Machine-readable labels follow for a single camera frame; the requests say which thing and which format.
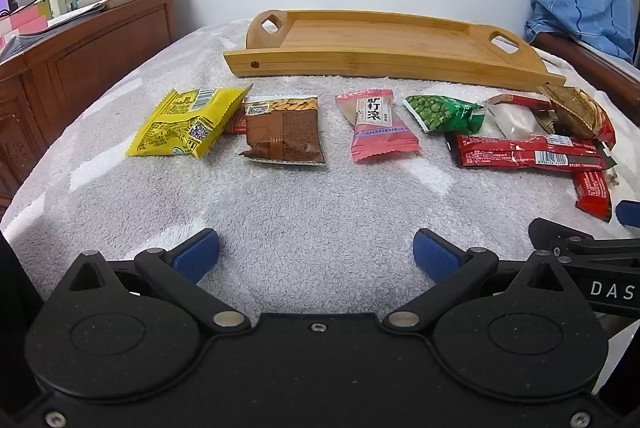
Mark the small red candy packet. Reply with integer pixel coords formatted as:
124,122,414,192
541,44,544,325
222,103,248,135

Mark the red gold peanut packet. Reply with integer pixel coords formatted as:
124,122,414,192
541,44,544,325
537,84,617,145

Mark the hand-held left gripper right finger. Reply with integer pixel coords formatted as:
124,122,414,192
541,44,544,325
382,228,588,334

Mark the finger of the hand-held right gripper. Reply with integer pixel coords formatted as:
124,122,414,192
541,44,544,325
528,217,640,268
616,199,640,229

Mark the white pastry clear packet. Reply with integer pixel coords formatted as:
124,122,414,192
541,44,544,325
484,101,553,141

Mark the dark wooden bed frame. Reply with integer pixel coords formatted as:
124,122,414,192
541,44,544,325
530,31,640,129

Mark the yellow snack packet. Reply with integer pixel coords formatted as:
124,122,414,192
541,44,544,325
125,87,253,159

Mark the long red snack packet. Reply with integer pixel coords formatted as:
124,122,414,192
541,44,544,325
445,133,610,170

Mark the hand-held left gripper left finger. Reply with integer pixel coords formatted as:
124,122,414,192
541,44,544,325
50,228,252,335

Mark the green pea snack packet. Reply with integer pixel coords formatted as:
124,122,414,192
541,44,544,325
403,94,485,135

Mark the brown wooden cabinet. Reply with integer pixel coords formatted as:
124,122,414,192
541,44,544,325
0,0,180,214

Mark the wooden tray with handles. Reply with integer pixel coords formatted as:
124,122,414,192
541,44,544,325
222,9,567,90

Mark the pink box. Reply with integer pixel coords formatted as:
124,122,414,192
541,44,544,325
0,3,49,40

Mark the red black coffee sachet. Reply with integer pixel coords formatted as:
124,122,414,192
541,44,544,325
571,168,614,223

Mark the brown gold snack packet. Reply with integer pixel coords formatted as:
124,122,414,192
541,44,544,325
238,95,328,166

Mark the pink snack packet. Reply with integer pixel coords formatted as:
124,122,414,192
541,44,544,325
335,89,422,164

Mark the stack of papers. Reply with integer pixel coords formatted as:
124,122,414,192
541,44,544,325
0,1,108,59

